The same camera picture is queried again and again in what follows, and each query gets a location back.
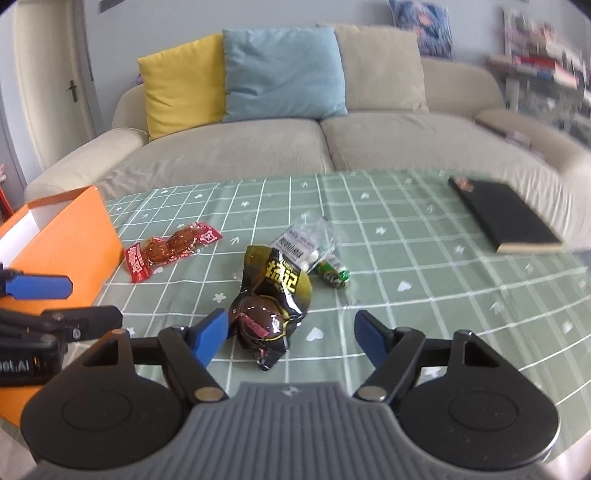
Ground printed figure pillow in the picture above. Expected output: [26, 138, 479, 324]
[389, 0, 455, 61]

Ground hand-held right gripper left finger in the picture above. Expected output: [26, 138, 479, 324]
[81, 308, 230, 402]

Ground clear plastic snack packet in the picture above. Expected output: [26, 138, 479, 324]
[270, 216, 338, 273]

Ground black yellow snack packet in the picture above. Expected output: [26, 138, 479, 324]
[228, 244, 315, 372]

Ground yellow pillow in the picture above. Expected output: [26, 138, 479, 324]
[137, 33, 228, 142]

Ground red meat snack packet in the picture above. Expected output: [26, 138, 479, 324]
[124, 222, 223, 283]

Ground beige sofa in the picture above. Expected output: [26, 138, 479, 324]
[24, 58, 591, 252]

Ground orange cardboard box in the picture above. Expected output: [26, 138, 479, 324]
[0, 185, 125, 428]

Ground light blue pillow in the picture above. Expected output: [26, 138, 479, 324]
[222, 27, 349, 123]

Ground white door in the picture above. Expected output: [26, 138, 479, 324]
[13, 0, 100, 176]

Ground green checkered tablecloth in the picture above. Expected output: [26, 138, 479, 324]
[95, 168, 591, 464]

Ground stack of books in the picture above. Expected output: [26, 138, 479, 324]
[487, 53, 580, 88]

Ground white study desk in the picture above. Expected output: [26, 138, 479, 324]
[487, 4, 591, 153]

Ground dark books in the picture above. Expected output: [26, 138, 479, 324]
[475, 119, 532, 149]

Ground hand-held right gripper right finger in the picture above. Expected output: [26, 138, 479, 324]
[353, 310, 505, 402]

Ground green candy packet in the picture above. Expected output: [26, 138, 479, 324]
[316, 258, 352, 291]

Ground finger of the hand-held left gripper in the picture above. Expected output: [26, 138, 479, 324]
[0, 305, 124, 343]
[0, 268, 74, 301]

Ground beige pillow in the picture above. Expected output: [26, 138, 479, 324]
[316, 23, 430, 115]

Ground black notebook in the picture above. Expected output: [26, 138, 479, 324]
[448, 175, 565, 256]

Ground red stool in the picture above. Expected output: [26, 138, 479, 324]
[0, 161, 14, 221]

